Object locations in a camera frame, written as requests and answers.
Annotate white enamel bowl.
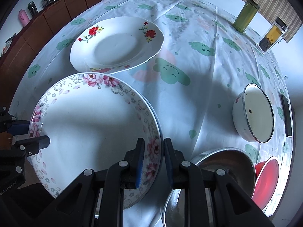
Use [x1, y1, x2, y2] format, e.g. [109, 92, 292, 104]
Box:
[232, 83, 275, 143]

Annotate black smartphone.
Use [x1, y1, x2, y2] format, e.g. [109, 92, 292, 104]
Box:
[280, 93, 293, 138]

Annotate glass tea bottle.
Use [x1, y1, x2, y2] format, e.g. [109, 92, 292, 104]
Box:
[256, 17, 289, 54]

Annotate pink thermos flask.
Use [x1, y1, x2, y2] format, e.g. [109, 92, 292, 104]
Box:
[19, 9, 31, 27]

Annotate brown wooden cabinet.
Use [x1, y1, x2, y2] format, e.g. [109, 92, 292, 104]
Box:
[0, 0, 103, 76]

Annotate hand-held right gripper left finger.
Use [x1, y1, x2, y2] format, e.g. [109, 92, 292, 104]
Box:
[53, 138, 145, 227]

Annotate green thermos bottle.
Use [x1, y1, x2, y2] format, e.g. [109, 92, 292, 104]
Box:
[233, 0, 260, 33]

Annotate cloud print tablecloth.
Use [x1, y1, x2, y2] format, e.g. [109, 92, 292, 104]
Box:
[9, 0, 296, 227]

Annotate pink flower rimmed plate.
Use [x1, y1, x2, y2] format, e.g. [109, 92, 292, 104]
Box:
[28, 72, 164, 210]

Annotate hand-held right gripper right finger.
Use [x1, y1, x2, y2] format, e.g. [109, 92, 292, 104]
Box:
[164, 138, 275, 227]

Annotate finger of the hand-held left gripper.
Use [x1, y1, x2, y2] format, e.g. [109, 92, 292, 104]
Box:
[13, 135, 51, 157]
[0, 106, 31, 135]

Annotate stainless steel bowl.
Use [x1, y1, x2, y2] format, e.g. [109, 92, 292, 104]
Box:
[160, 147, 257, 227]

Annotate red plastic bowl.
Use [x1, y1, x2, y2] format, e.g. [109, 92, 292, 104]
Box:
[251, 156, 280, 211]

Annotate dark drinking bottle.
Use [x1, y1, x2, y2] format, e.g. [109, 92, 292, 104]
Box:
[27, 1, 39, 17]

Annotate bamboo slat mat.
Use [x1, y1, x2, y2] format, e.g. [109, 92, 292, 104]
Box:
[231, 0, 296, 43]

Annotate red flower white plate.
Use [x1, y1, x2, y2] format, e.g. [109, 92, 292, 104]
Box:
[70, 16, 164, 74]

